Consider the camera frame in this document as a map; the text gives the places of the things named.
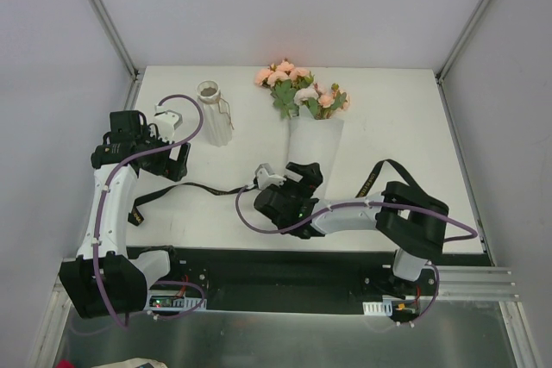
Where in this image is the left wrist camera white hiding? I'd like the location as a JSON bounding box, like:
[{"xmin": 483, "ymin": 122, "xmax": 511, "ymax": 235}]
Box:
[{"xmin": 154, "ymin": 106, "xmax": 183, "ymax": 140}]

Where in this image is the right white cable duct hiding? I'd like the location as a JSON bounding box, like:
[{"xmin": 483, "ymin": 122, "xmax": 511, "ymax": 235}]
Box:
[{"xmin": 362, "ymin": 300, "xmax": 393, "ymax": 317}]

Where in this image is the white wrapping paper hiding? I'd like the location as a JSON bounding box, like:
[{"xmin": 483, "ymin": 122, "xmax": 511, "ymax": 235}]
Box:
[{"xmin": 287, "ymin": 106, "xmax": 344, "ymax": 198}]

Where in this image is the aluminium front rail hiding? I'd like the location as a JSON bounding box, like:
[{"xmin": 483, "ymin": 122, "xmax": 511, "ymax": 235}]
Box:
[{"xmin": 438, "ymin": 265, "xmax": 520, "ymax": 302}]

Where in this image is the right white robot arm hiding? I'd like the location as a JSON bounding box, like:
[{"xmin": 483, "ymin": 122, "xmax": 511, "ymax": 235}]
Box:
[{"xmin": 254, "ymin": 162, "xmax": 449, "ymax": 295}]

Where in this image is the beige cloth bag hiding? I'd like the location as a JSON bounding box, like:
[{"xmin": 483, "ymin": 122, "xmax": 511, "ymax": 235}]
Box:
[{"xmin": 103, "ymin": 358, "xmax": 167, "ymax": 368}]

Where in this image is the left white cable duct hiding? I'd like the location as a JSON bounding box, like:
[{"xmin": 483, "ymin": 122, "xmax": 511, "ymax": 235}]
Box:
[{"xmin": 144, "ymin": 295, "xmax": 207, "ymax": 313}]

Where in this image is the left aluminium frame post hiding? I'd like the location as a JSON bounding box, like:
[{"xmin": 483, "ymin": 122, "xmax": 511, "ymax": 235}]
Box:
[{"xmin": 66, "ymin": 0, "xmax": 146, "ymax": 83}]

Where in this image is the red object at bottom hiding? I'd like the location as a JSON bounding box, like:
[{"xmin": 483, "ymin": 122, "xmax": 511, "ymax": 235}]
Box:
[{"xmin": 55, "ymin": 359, "xmax": 75, "ymax": 368}]

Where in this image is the aluminium frame post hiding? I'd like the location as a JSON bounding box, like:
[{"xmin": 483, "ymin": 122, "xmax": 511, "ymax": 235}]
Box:
[
  {"xmin": 436, "ymin": 0, "xmax": 493, "ymax": 85},
  {"xmin": 66, "ymin": 0, "xmax": 146, "ymax": 83}
]

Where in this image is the white ribbed vase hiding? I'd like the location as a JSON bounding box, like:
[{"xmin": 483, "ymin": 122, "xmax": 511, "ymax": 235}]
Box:
[{"xmin": 197, "ymin": 80, "xmax": 234, "ymax": 147}]

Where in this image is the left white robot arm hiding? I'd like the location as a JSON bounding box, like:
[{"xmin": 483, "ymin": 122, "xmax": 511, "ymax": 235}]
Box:
[{"xmin": 59, "ymin": 109, "xmax": 191, "ymax": 319}]

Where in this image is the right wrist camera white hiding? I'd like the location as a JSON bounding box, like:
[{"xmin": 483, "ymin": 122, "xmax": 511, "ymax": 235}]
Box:
[{"xmin": 254, "ymin": 163, "xmax": 285, "ymax": 190}]

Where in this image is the pink flower bouquet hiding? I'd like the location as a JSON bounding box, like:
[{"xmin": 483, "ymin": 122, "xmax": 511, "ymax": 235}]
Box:
[{"xmin": 254, "ymin": 59, "xmax": 351, "ymax": 120}]

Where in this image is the black ribbon gold lettering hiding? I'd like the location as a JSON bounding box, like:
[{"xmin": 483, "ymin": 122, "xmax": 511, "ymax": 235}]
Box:
[{"xmin": 125, "ymin": 159, "xmax": 428, "ymax": 228}]

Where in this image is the white cable duct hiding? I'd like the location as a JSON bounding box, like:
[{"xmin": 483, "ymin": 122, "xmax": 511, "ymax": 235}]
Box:
[
  {"xmin": 362, "ymin": 300, "xmax": 393, "ymax": 317},
  {"xmin": 144, "ymin": 295, "xmax": 207, "ymax": 313}
]

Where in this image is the right aluminium frame post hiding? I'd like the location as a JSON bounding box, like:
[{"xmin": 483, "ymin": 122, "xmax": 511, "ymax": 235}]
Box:
[{"xmin": 436, "ymin": 0, "xmax": 493, "ymax": 85}]

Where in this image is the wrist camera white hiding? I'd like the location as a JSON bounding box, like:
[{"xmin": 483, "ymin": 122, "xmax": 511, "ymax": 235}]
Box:
[
  {"xmin": 254, "ymin": 163, "xmax": 285, "ymax": 190},
  {"xmin": 154, "ymin": 106, "xmax": 183, "ymax": 140}
]

